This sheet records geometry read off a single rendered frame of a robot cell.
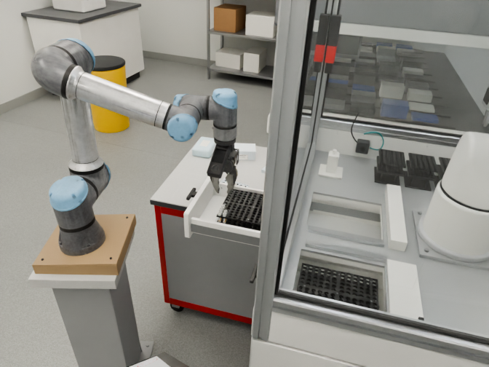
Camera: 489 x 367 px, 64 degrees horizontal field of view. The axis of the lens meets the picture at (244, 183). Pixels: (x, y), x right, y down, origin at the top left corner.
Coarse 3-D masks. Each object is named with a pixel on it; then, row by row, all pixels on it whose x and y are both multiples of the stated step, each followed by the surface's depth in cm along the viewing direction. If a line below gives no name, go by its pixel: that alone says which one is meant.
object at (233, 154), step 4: (216, 140) 123; (220, 144) 123; (224, 144) 123; (228, 144) 123; (232, 144) 124; (232, 148) 130; (232, 152) 130; (236, 152) 130; (228, 156) 127; (232, 156) 128; (236, 156) 131; (228, 160) 126; (232, 160) 127; (236, 160) 132; (228, 164) 127; (232, 164) 128; (236, 164) 133; (224, 168) 128; (228, 168) 128; (232, 168) 127; (224, 172) 129; (228, 172) 128
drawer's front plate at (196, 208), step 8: (208, 176) 151; (208, 184) 148; (200, 192) 142; (208, 192) 150; (192, 200) 137; (200, 200) 141; (208, 200) 151; (192, 208) 134; (200, 208) 143; (184, 216) 132; (192, 216) 136; (184, 224) 134; (192, 232) 139
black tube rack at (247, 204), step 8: (240, 192) 148; (248, 192) 148; (232, 200) 143; (240, 200) 143; (248, 200) 148; (256, 200) 144; (232, 208) 139; (240, 208) 140; (248, 208) 144; (256, 208) 140; (232, 216) 135; (240, 216) 136; (248, 216) 136; (256, 216) 136; (232, 224) 136; (240, 224) 136; (248, 224) 135; (256, 224) 133
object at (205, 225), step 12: (216, 192) 156; (216, 204) 151; (204, 216) 145; (192, 228) 136; (204, 228) 134; (216, 228) 133; (228, 228) 132; (240, 228) 131; (240, 240) 133; (252, 240) 132
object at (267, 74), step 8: (208, 0) 470; (208, 8) 475; (208, 16) 480; (208, 24) 486; (208, 32) 491; (216, 32) 487; (224, 32) 488; (240, 32) 491; (208, 40) 496; (264, 40) 473; (272, 40) 470; (208, 48) 502; (208, 56) 507; (208, 64) 513; (208, 72) 519; (224, 72) 512; (232, 72) 508; (240, 72) 507; (248, 72) 508; (264, 72) 511; (272, 72) 512
